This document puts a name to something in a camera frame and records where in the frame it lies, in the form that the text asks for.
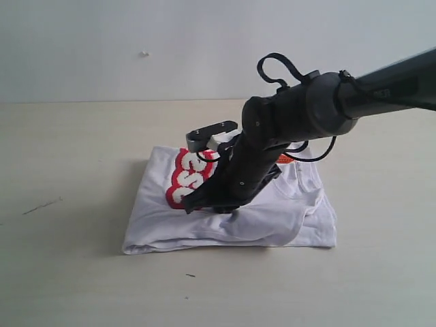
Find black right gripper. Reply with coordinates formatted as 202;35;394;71
183;136;283;214

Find white t-shirt red lettering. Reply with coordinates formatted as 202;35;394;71
122;146;337;255

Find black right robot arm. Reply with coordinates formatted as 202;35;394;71
181;50;435;213

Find orange neck tag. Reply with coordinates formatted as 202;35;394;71
276;153;294;164

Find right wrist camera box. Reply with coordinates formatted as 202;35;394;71
185;121;238;153

